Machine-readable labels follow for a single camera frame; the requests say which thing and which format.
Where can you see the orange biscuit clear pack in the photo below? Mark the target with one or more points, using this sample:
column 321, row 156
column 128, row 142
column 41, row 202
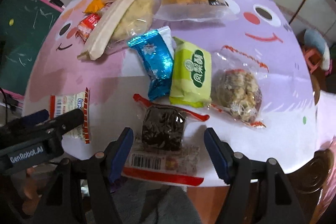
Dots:
column 194, row 10

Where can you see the green chalkboard pink frame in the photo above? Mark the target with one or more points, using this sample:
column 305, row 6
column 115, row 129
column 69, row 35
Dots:
column 24, row 26

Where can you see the brown wooden bedpost knob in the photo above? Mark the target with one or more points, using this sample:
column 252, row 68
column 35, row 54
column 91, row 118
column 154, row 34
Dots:
column 311, row 177

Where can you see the cartoon face table cover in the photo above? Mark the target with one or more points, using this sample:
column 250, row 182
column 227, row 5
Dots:
column 259, row 29

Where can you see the red white striped snack pack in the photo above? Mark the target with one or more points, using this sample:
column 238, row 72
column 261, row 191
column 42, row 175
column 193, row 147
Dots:
column 63, row 104

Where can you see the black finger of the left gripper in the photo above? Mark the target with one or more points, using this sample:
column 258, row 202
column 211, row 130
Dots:
column 65, row 118

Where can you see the green pineapple cake pack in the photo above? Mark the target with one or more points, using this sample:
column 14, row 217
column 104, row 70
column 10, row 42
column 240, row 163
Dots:
column 192, row 71

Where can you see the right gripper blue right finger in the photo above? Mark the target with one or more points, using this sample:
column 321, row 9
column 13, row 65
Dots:
column 235, row 170

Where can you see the red label snack clear pack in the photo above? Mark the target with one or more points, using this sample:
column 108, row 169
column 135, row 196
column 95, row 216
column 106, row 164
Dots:
column 86, row 26

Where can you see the blue foil snack pack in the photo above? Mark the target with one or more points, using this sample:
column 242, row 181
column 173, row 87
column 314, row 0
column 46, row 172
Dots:
column 155, row 49

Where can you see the dark seaweed snack red-trim pack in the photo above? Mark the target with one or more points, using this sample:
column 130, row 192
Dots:
column 161, row 152

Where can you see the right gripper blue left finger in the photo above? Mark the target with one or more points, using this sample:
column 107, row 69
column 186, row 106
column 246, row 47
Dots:
column 104, row 168

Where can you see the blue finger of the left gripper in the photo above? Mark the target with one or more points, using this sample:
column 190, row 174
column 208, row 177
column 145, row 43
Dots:
column 27, row 122

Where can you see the nut cluster snack clear pack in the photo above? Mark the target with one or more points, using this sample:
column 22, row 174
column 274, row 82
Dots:
column 236, row 83

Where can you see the pale rice crisp square pack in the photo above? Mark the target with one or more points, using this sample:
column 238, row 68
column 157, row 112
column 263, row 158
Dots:
column 136, row 21

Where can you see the pink plastic stool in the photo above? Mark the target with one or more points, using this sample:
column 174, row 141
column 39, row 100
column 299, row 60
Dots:
column 312, row 57

